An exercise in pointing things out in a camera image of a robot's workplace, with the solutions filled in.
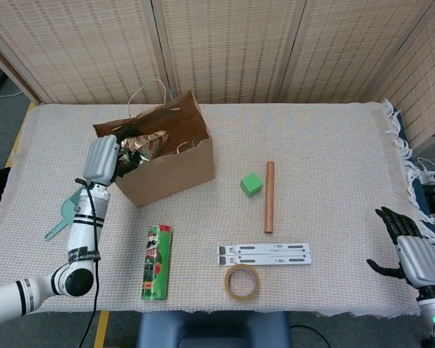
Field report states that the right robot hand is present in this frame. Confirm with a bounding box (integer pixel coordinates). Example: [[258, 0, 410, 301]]
[[366, 204, 435, 287]]

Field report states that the green Pringles can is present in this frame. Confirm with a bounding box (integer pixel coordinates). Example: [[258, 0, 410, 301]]
[[141, 223, 174, 301]]

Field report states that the gold foil snack pack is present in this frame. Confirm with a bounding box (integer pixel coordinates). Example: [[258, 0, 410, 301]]
[[117, 129, 170, 171]]

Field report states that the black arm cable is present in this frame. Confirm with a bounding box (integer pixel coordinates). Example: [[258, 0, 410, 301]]
[[75, 176, 102, 348]]

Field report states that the green plastic brush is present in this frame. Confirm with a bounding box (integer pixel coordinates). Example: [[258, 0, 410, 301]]
[[44, 191, 83, 242]]

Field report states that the beige woven tablecloth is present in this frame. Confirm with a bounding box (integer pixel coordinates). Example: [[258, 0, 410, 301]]
[[0, 99, 435, 320]]

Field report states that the yellowish packing tape roll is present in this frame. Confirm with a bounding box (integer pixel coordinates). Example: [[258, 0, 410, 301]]
[[223, 263, 261, 301]]

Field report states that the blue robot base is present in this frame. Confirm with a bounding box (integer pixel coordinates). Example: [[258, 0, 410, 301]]
[[136, 310, 293, 348]]

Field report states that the woven bamboo folding screen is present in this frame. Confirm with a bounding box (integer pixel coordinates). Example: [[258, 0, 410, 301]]
[[0, 0, 435, 149]]

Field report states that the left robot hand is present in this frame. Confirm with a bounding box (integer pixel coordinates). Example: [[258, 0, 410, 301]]
[[82, 132, 131, 186]]

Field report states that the brown wooden rod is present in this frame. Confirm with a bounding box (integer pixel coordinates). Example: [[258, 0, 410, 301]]
[[263, 161, 276, 234]]

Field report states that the brown paper bag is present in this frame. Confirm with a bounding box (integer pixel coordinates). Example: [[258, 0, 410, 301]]
[[92, 79, 216, 208]]

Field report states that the white folding laptop stand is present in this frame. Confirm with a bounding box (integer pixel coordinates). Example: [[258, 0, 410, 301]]
[[217, 242, 312, 266]]

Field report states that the green cube block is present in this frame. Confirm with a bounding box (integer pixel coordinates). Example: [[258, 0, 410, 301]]
[[239, 172, 265, 198]]

